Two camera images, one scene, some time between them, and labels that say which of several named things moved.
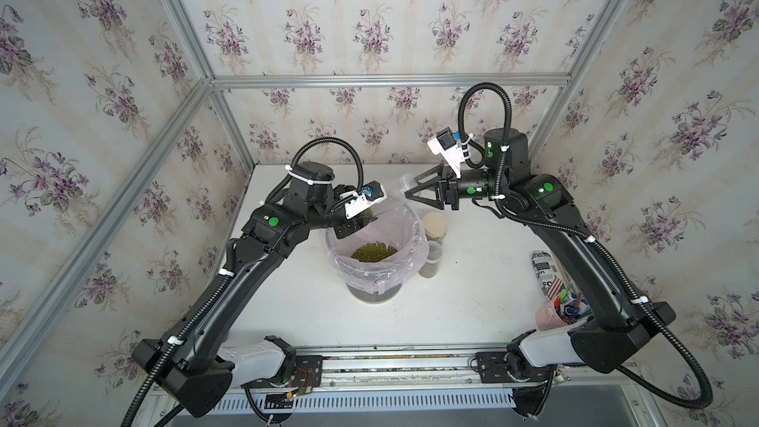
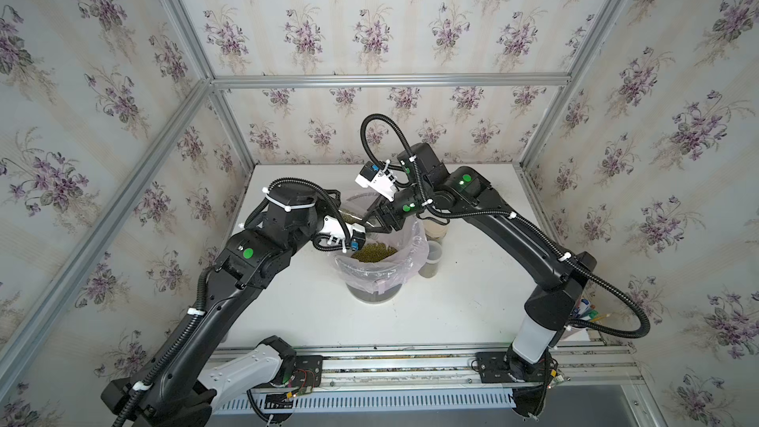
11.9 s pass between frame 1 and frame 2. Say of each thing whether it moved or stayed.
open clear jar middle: stayed
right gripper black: moved
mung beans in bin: stayed
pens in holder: stayed
